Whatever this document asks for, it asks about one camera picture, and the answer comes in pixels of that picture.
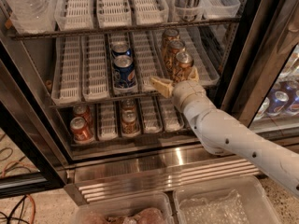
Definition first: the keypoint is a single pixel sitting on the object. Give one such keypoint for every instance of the blue pepsi can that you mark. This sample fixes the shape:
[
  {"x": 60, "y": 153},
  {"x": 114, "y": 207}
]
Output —
[
  {"x": 124, "y": 72},
  {"x": 119, "y": 49}
]

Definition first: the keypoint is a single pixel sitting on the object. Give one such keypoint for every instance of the rear brown can bottom shelf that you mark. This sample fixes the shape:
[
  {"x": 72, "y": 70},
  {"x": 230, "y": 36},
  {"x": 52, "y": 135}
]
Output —
[{"x": 128, "y": 105}]

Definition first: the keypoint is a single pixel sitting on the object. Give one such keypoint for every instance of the rear blue Pepsi can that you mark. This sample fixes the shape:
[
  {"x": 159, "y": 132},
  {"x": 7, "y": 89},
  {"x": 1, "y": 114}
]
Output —
[{"x": 119, "y": 49}]

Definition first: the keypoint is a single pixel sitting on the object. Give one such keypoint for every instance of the front red can bottom shelf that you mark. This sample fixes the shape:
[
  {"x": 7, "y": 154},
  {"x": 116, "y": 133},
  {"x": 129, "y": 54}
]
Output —
[{"x": 81, "y": 129}]

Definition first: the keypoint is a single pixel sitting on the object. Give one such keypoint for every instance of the orange can shelf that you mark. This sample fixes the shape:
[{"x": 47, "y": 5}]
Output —
[
  {"x": 173, "y": 47},
  {"x": 182, "y": 66},
  {"x": 168, "y": 35}
]

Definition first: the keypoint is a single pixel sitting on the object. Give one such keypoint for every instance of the right clear plastic floor bin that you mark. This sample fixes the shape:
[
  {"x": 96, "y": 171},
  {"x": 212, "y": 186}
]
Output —
[{"x": 234, "y": 200}]

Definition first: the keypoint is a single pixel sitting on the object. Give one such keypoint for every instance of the blue can behind glass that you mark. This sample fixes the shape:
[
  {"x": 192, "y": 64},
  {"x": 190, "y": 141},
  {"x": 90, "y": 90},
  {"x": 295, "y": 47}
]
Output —
[{"x": 277, "y": 99}]

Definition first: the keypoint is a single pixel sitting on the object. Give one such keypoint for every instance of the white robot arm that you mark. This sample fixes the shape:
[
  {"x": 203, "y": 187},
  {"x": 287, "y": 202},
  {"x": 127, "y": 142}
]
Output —
[{"x": 219, "y": 132}]

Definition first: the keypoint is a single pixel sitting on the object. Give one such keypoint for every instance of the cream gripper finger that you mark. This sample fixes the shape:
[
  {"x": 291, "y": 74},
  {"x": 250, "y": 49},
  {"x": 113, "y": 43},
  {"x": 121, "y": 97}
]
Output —
[
  {"x": 193, "y": 75},
  {"x": 162, "y": 85}
]

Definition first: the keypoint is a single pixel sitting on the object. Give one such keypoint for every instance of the open fridge door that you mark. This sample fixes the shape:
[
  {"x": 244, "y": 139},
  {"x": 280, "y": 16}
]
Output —
[{"x": 25, "y": 121}]

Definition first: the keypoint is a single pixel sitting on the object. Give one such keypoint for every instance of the clear plastic floor bin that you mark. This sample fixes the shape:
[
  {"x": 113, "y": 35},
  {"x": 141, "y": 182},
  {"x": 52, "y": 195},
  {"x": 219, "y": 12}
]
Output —
[
  {"x": 126, "y": 206},
  {"x": 234, "y": 200}
]

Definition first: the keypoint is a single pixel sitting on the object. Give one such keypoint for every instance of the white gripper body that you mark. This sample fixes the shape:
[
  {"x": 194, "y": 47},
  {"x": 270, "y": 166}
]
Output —
[{"x": 188, "y": 93}]

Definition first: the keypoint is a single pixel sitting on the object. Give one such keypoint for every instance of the left clear plastic floor bin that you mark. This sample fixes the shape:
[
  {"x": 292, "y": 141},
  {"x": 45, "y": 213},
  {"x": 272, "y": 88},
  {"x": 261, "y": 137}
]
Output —
[{"x": 126, "y": 206}]

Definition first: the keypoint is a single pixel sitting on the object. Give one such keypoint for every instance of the red can shelf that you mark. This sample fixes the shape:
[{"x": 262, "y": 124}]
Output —
[
  {"x": 84, "y": 112},
  {"x": 81, "y": 129}
]

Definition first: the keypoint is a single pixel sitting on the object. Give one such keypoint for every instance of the rear red can bottom shelf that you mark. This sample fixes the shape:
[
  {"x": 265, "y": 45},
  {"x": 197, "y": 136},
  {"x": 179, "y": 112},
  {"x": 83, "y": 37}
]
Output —
[{"x": 84, "y": 112}]

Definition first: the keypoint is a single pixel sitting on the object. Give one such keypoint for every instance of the brown can shelf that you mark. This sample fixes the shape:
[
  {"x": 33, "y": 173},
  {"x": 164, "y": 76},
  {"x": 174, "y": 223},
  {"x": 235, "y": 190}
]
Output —
[
  {"x": 128, "y": 105},
  {"x": 128, "y": 122}
]

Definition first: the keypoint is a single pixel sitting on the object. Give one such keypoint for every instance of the front brown can bottom shelf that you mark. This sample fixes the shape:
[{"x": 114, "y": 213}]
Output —
[{"x": 128, "y": 122}]

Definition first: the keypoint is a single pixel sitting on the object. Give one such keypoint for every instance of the front blue Pepsi can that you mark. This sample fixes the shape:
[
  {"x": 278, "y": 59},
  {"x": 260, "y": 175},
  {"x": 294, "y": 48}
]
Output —
[{"x": 124, "y": 72}]

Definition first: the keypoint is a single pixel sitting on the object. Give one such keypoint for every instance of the tall plaid can top shelf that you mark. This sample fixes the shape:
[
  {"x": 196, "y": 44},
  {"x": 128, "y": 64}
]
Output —
[{"x": 185, "y": 10}]

